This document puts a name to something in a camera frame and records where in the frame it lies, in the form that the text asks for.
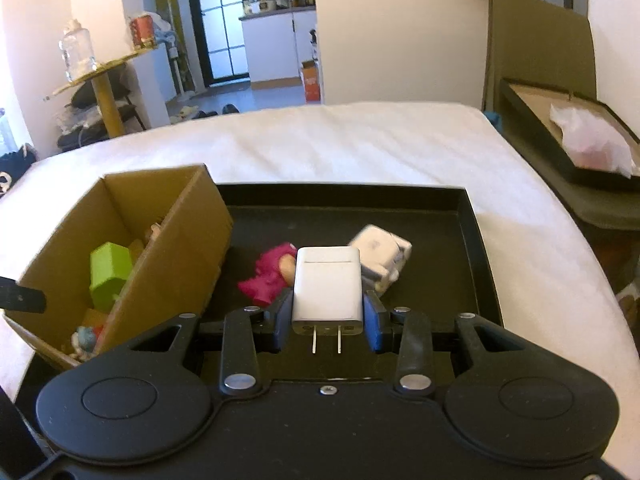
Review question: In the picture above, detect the white low cabinet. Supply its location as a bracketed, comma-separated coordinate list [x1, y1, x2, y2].
[135, 42, 178, 128]

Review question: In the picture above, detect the brown cardboard box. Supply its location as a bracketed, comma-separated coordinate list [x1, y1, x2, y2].
[2, 164, 235, 372]

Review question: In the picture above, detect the black-framed cardboard board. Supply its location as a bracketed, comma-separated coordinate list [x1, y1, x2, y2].
[500, 77, 640, 192]

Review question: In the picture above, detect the clear glass jar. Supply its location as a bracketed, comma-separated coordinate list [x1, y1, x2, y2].
[59, 20, 98, 83]

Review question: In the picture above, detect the green cube charger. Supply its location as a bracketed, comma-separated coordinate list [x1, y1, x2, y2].
[89, 242, 135, 313]

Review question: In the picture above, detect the white grey cube adapter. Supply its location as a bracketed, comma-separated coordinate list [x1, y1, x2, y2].
[347, 225, 413, 297]

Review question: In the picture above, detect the black-framed glass door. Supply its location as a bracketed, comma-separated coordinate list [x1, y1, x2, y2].
[184, 0, 251, 88]

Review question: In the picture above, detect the pink-haired toy figurine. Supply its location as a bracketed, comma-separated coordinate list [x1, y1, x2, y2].
[237, 242, 297, 308]

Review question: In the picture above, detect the round yellow-legged side table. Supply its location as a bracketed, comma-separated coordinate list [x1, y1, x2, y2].
[42, 45, 166, 138]

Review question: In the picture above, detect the black shallow tray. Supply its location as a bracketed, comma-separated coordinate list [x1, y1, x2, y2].
[197, 183, 503, 378]

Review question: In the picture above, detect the white plug charger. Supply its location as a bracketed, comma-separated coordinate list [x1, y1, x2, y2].
[291, 246, 365, 356]

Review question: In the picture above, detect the white plastic bag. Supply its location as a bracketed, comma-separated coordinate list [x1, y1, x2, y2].
[145, 11, 176, 43]

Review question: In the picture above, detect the orange carton box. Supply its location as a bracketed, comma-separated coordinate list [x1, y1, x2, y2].
[299, 59, 323, 105]

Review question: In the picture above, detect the olive upright panel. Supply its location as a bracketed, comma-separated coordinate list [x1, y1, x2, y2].
[482, 0, 598, 111]

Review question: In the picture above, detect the white kitchen cabinet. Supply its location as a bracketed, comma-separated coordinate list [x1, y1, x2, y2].
[239, 7, 318, 83]

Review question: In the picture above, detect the translucent pink plastic bag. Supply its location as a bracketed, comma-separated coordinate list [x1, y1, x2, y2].
[549, 102, 638, 178]

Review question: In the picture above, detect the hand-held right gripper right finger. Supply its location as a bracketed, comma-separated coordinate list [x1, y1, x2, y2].
[363, 292, 532, 397]

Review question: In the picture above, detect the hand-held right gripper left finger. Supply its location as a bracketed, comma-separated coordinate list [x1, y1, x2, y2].
[125, 291, 296, 397]

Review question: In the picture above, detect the black cloth with white face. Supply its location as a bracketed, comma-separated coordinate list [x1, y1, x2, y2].
[0, 147, 38, 201]

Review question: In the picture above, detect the cluttered low shelf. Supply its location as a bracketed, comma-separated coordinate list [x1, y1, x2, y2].
[55, 92, 146, 151]

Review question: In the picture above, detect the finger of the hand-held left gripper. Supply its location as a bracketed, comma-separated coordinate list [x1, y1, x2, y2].
[0, 276, 47, 314]

